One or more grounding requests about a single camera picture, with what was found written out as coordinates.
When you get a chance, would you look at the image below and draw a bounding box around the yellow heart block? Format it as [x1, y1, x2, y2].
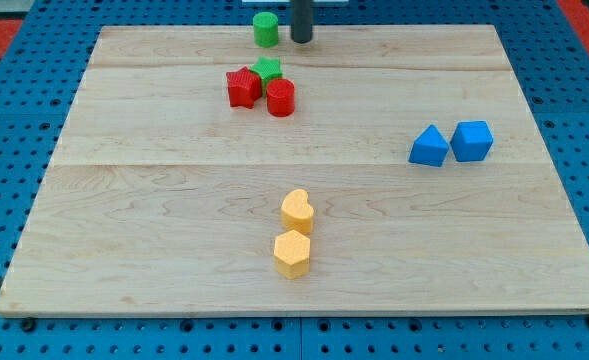
[280, 189, 315, 235]

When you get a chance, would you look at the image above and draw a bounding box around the yellow hexagon block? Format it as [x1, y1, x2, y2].
[273, 230, 311, 279]

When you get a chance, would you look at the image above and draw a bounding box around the light wooden board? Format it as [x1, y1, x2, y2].
[0, 25, 589, 318]

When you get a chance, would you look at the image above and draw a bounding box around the red cylinder block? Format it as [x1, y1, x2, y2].
[266, 78, 295, 117]

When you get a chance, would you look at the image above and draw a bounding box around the red star block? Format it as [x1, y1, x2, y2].
[226, 67, 262, 109]

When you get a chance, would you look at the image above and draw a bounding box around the green star block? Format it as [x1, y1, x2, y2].
[250, 56, 283, 95]

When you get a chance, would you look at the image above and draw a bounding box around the blue triangle block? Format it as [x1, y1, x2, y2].
[408, 124, 449, 167]

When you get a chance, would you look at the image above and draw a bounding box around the green cylinder block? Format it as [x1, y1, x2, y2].
[252, 12, 279, 48]

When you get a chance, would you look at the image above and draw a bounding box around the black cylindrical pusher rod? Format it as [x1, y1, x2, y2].
[290, 0, 314, 44]

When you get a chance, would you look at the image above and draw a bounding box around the blue cube block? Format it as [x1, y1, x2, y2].
[450, 120, 494, 162]

